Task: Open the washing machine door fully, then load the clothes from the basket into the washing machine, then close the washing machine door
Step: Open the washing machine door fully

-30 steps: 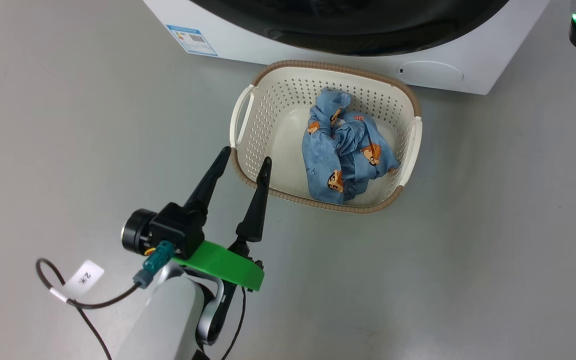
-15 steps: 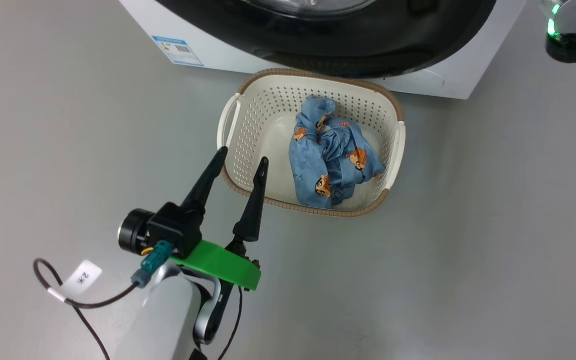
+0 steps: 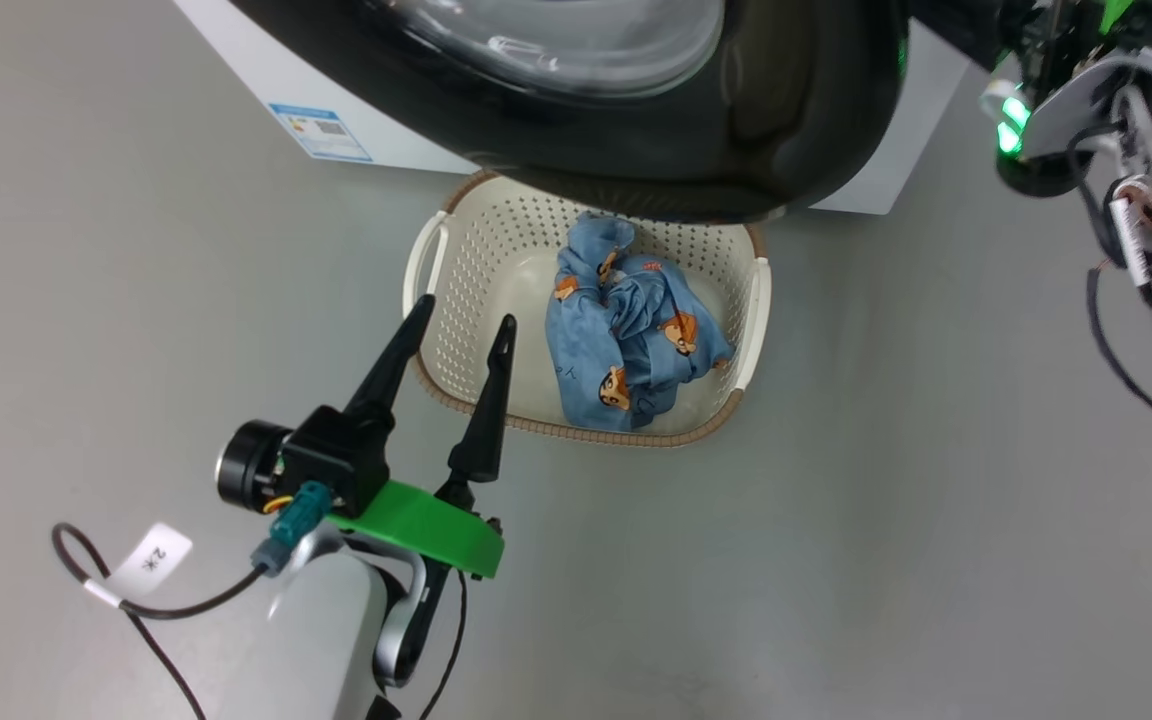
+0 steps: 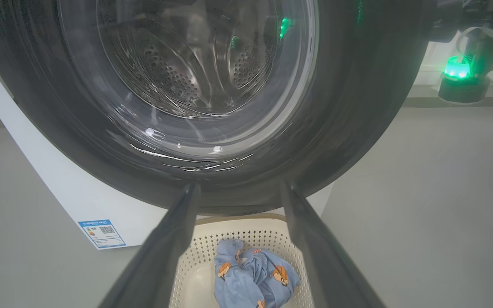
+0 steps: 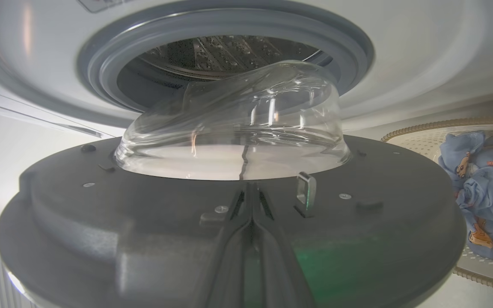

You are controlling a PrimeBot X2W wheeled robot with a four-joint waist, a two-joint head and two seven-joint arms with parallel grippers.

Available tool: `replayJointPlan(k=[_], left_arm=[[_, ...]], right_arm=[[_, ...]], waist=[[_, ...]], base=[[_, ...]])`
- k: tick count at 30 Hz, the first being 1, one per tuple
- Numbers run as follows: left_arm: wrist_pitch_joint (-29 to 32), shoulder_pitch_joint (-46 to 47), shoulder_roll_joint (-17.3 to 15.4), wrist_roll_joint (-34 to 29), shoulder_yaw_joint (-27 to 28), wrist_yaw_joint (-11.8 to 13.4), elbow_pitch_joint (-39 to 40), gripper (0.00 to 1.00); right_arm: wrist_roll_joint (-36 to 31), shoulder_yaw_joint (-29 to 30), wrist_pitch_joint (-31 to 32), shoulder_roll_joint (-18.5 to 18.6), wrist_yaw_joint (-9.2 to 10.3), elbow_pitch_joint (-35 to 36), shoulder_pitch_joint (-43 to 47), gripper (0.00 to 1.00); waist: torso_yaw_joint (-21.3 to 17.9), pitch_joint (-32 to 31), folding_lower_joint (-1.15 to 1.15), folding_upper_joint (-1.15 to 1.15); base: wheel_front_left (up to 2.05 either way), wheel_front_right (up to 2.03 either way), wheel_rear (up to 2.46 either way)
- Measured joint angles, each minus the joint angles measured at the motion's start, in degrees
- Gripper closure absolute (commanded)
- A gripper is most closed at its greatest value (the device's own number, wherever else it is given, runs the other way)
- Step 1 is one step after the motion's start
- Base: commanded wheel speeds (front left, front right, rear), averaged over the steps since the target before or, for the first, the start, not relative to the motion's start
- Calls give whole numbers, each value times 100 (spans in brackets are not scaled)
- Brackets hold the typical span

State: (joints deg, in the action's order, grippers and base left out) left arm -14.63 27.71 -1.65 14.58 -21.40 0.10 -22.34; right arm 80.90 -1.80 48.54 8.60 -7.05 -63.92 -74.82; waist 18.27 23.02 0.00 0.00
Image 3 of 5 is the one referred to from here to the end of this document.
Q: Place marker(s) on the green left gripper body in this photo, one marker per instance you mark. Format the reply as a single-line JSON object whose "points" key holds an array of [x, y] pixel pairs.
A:
{"points": [[426, 525]]}

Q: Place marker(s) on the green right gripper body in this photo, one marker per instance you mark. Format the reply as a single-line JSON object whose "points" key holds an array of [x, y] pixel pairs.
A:
{"points": [[1114, 12]]}

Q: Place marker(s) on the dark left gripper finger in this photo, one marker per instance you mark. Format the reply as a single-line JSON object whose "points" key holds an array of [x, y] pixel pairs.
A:
{"points": [[486, 430], [396, 365]]}

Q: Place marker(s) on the blue cartoon print garment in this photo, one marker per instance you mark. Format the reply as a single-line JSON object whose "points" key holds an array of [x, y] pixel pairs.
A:
{"points": [[596, 340]]}

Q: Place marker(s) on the black washing machine door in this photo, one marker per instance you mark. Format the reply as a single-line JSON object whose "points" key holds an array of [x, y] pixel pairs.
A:
{"points": [[796, 110]]}

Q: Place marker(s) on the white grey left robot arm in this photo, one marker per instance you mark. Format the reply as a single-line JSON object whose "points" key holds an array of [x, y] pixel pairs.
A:
{"points": [[326, 640]]}

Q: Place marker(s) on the cream perforated laundry basket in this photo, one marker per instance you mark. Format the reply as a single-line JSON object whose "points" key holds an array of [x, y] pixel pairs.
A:
{"points": [[496, 290]]}

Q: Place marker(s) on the white front-load washing machine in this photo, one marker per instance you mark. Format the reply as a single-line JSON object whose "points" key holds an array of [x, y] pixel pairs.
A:
{"points": [[406, 130]]}

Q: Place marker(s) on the blue energy label sticker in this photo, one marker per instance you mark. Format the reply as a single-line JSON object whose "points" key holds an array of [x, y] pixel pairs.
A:
{"points": [[321, 132]]}

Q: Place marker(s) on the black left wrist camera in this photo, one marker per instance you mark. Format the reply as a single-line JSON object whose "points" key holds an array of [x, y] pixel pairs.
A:
{"points": [[336, 455]]}

